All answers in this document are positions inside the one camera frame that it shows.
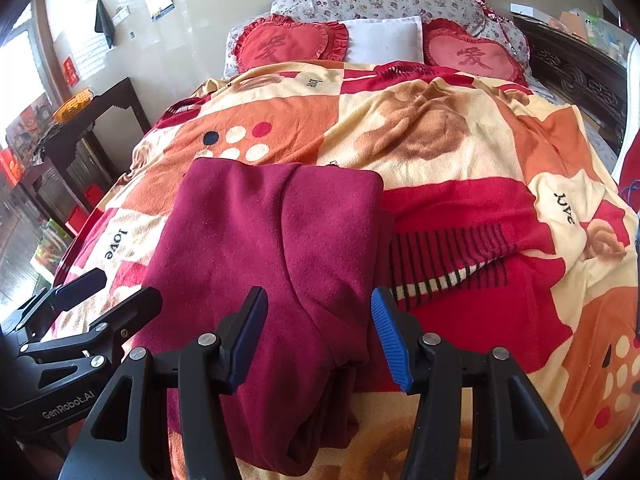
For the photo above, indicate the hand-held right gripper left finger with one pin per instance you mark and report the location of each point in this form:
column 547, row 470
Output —
column 247, row 340

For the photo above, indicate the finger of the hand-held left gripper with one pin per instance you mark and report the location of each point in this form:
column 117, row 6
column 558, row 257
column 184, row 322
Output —
column 142, row 302
column 80, row 287

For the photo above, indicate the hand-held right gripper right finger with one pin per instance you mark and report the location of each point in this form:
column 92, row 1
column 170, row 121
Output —
column 392, row 340

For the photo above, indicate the maroon fleece garment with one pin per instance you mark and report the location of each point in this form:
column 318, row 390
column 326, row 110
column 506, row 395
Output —
column 260, row 240

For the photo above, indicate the red gift boxes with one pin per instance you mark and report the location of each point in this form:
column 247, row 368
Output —
column 79, row 220

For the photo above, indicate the red paper bag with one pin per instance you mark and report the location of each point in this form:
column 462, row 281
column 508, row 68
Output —
column 92, row 194

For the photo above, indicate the orange plastic basket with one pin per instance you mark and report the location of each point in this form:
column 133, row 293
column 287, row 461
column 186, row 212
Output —
column 72, row 105

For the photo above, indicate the dark wooden side table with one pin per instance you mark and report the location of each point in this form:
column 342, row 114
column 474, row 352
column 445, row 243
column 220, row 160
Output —
column 105, row 105

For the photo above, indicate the orange red printed blanket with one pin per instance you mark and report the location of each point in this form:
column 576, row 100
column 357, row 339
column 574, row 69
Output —
column 450, row 160

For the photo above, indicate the dark hanging cloth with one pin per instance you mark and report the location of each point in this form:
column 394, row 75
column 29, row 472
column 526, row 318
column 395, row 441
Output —
column 106, row 22

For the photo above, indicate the small floral pillow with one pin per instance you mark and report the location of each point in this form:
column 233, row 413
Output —
column 231, row 50

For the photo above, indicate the red heart ruffled pillow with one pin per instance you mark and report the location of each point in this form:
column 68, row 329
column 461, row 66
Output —
column 470, row 57
column 285, row 45

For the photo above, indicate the white pillow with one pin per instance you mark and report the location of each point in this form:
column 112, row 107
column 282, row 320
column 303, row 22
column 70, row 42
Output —
column 385, row 40

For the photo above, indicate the dark carved wooden headboard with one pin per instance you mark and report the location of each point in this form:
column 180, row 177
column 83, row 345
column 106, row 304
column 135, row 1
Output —
column 575, row 70

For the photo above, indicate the long floral pillow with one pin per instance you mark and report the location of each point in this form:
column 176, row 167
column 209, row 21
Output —
column 375, row 0

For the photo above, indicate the pile of colourful packets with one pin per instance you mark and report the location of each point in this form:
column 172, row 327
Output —
column 585, row 30

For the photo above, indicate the colourful wall picture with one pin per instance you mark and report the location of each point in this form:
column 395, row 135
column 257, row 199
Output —
column 30, row 125

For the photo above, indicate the red wall paper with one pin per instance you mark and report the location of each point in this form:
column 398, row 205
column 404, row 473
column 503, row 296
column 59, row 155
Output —
column 71, row 70

